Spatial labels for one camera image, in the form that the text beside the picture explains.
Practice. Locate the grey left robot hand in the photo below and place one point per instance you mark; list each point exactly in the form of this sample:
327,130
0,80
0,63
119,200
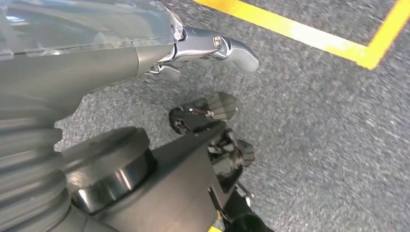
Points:
80,57

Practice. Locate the robot's own black legs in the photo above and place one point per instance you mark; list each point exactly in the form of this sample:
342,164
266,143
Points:
179,192

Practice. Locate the yellow floor tape square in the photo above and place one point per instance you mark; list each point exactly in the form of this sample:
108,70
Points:
214,229
288,28

